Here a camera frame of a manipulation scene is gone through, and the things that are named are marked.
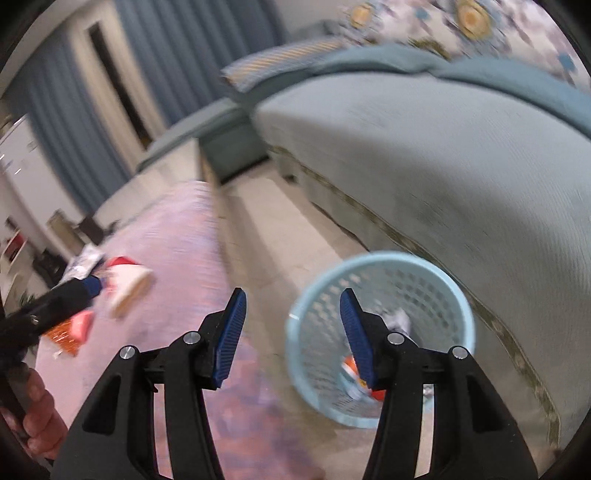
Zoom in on silver foil wrapper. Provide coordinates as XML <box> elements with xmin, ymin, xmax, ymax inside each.
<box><xmin>62</xmin><ymin>244</ymin><xmax>106</xmax><ymax>282</ymax></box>

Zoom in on teal blanket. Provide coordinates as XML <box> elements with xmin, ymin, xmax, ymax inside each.
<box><xmin>302</xmin><ymin>44</ymin><xmax>591</xmax><ymax>139</ymax></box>

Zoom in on person's left hand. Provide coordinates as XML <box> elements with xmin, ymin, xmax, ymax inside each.
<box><xmin>0</xmin><ymin>367</ymin><xmax>70</xmax><ymax>460</ymax></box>

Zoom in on pink patterned rug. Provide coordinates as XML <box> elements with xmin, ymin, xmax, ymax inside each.
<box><xmin>34</xmin><ymin>180</ymin><xmax>324</xmax><ymax>480</ymax></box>

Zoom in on striped cushion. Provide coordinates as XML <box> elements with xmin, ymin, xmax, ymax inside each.
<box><xmin>221</xmin><ymin>36</ymin><xmax>347</xmax><ymax>93</ymax></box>

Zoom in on blue curtain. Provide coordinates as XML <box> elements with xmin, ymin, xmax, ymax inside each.
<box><xmin>2</xmin><ymin>0</ymin><xmax>289</xmax><ymax>215</ymax></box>

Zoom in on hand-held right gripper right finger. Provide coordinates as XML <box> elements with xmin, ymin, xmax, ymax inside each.
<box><xmin>339</xmin><ymin>287</ymin><xmax>539</xmax><ymax>480</ymax></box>

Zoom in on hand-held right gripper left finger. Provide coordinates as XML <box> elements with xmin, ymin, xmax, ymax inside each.
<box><xmin>50</xmin><ymin>287</ymin><xmax>248</xmax><ymax>480</ymax></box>

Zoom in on orange snack wrapper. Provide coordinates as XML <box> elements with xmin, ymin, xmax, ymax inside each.
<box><xmin>42</xmin><ymin>310</ymin><xmax>95</xmax><ymax>358</ymax></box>

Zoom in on crumpled wrappers in wastebasket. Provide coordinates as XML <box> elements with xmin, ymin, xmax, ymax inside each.
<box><xmin>339</xmin><ymin>308</ymin><xmax>437</xmax><ymax>402</ymax></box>

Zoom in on light blue plastic wastebasket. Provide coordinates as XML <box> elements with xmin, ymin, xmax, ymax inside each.
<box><xmin>285</xmin><ymin>250</ymin><xmax>476</xmax><ymax>430</ymax></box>

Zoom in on grey-green fabric sofa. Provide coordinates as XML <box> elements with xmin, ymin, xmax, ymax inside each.
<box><xmin>252</xmin><ymin>46</ymin><xmax>591</xmax><ymax>462</ymax></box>

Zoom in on teal ottoman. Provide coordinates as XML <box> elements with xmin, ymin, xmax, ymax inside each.
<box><xmin>136</xmin><ymin>98</ymin><xmax>271</xmax><ymax>185</ymax></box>

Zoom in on white cabinet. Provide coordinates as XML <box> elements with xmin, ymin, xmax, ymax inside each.
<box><xmin>0</xmin><ymin>115</ymin><xmax>42</xmax><ymax>296</ymax></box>

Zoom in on floral patterned cloth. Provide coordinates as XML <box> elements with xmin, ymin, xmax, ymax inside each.
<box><xmin>332</xmin><ymin>0</ymin><xmax>580</xmax><ymax>86</ymax></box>

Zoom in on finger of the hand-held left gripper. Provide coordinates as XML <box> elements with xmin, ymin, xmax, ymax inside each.
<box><xmin>28</xmin><ymin>274</ymin><xmax>103</xmax><ymax>333</ymax></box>

